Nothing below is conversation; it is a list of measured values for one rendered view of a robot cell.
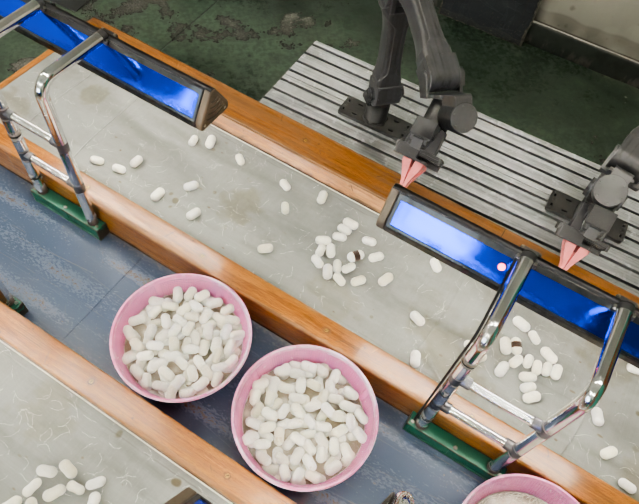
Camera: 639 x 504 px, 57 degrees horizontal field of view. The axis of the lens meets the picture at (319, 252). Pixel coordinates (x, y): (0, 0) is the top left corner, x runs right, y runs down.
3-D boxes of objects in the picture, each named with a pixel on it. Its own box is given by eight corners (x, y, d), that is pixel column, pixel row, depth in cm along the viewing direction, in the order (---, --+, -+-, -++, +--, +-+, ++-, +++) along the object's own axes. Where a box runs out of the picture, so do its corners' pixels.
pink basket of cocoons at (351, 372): (251, 351, 123) (251, 331, 115) (378, 377, 122) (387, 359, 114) (216, 484, 108) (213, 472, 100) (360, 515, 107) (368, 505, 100)
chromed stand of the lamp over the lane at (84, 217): (93, 150, 148) (36, -13, 110) (156, 187, 143) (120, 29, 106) (35, 200, 138) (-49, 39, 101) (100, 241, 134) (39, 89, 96)
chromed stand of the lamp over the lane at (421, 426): (442, 353, 126) (520, 235, 89) (530, 404, 122) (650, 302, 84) (402, 428, 117) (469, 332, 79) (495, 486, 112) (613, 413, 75)
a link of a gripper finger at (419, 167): (407, 197, 122) (428, 156, 120) (376, 182, 123) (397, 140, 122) (411, 199, 128) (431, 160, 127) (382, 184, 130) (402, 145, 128)
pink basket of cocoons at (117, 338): (176, 274, 131) (171, 251, 123) (277, 336, 125) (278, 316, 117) (90, 370, 118) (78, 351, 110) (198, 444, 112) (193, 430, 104)
